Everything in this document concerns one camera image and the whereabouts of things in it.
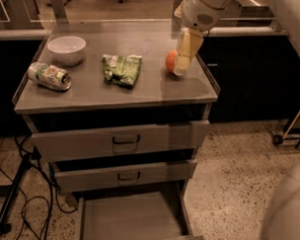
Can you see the orange fruit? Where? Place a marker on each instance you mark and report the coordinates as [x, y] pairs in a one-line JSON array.
[[170, 60]]

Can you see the top drawer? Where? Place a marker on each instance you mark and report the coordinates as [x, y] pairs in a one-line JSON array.
[[127, 140]]

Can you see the grey metal drawer cabinet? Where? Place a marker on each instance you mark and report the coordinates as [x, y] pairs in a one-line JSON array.
[[158, 96]]

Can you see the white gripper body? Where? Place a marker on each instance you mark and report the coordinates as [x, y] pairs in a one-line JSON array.
[[197, 14]]

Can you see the white ceramic bowl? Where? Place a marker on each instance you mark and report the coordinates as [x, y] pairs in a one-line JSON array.
[[68, 51]]

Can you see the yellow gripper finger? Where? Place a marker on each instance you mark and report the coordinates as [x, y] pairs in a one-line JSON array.
[[189, 43]]

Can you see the bottom drawer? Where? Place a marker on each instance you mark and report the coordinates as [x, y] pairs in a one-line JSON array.
[[145, 212]]

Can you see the middle drawer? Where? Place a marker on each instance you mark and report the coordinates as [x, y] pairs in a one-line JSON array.
[[123, 176]]

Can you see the crushed green soda can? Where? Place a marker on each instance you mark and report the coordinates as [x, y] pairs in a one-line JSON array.
[[49, 76]]

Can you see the drawer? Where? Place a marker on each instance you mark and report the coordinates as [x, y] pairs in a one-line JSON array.
[[145, 212], [127, 140], [123, 176]]

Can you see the black tripod leg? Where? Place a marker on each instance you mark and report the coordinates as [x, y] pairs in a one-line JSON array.
[[11, 193]]

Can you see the green jalapeno chip bag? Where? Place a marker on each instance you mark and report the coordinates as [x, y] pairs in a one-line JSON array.
[[122, 70]]

